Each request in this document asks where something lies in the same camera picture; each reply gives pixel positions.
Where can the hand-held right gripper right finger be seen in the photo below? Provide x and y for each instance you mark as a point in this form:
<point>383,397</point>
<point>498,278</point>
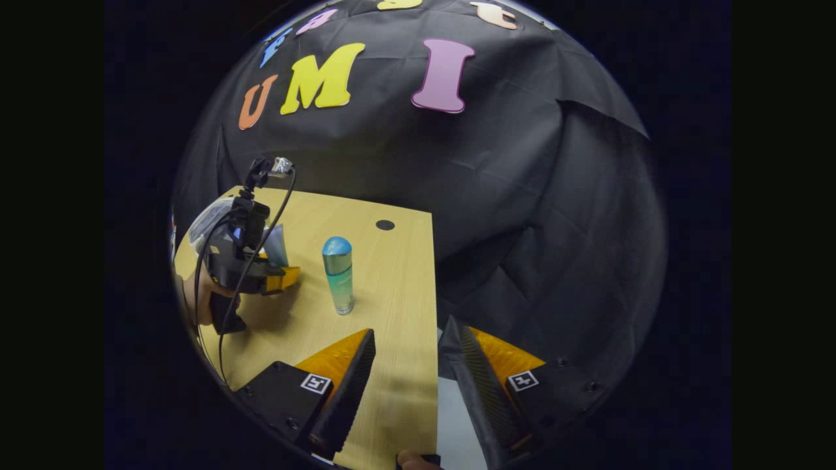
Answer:
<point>486,391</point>

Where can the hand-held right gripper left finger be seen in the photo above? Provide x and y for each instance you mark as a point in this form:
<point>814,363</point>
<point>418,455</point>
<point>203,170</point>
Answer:
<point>346,398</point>

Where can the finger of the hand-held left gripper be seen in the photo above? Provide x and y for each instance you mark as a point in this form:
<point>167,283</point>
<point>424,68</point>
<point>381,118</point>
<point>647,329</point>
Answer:
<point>284,279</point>

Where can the pale blue skincare tube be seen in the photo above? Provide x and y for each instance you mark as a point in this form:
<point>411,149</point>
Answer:
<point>277,248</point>

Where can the blue capped skincare bottle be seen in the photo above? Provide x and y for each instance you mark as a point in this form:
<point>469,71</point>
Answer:
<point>338,274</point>

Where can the black backdrop cloth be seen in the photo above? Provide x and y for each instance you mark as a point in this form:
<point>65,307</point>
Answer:
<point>522,196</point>

